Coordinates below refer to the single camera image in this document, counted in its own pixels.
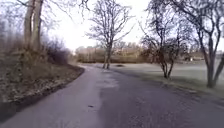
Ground slender bare tree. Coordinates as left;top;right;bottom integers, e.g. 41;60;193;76
84;0;134;70

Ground distant hedge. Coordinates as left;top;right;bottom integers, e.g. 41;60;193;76
74;41;158;64

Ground dark grey asphalt path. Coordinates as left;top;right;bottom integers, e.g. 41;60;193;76
0;64;224;128

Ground brown bare bushes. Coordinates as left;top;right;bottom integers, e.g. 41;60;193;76
0;33;73;66

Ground pale frosted grass field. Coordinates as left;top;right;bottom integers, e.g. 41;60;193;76
89;59;224;101

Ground leaf-strewn grass verge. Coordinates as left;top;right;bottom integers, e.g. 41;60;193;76
0;56;86;121

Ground twin-trunk bare tree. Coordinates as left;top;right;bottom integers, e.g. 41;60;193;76
0;0;91;54

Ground dark forked bare tree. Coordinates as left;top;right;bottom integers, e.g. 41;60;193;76
173;0;224;89

